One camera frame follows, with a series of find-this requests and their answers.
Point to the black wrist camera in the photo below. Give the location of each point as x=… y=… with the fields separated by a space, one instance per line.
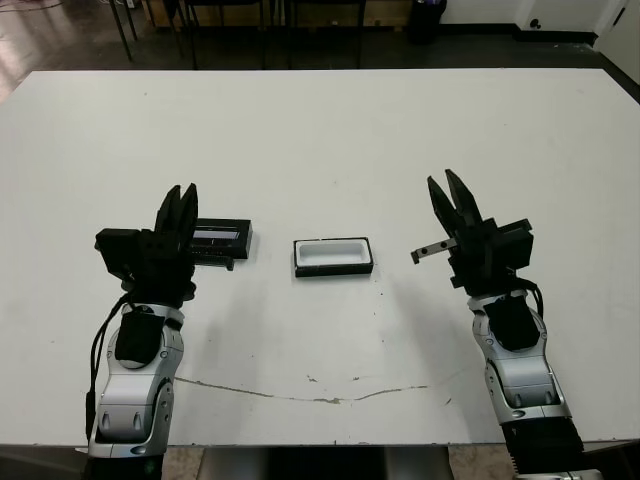
x=120 y=252
x=517 y=247

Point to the thin black metal leg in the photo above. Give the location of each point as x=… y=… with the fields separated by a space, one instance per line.
x=123 y=35

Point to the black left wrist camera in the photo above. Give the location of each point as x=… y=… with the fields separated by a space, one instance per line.
x=120 y=252

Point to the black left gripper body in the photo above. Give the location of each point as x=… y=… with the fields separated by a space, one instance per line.
x=165 y=275

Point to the black box base white insert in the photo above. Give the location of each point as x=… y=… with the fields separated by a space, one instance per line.
x=330 y=252

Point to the white door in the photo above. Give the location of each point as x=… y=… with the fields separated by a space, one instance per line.
x=625 y=25

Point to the black box lid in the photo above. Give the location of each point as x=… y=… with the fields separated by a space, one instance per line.
x=225 y=235

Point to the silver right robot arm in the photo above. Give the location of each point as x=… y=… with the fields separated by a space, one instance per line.
x=530 y=380

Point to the black round wall knob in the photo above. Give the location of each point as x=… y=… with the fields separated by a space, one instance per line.
x=537 y=22

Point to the grey black robot body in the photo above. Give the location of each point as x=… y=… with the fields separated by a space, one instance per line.
x=325 y=465

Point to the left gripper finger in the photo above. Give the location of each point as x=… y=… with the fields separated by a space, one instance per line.
x=189 y=215
x=167 y=217

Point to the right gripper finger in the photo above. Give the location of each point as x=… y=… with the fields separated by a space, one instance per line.
x=462 y=200
x=442 y=210

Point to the black chair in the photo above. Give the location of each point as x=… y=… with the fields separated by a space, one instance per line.
x=262 y=30

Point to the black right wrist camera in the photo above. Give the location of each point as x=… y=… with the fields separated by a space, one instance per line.
x=517 y=247

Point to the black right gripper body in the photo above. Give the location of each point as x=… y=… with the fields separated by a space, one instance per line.
x=480 y=260

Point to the black waste bin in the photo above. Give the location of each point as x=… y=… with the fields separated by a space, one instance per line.
x=427 y=25

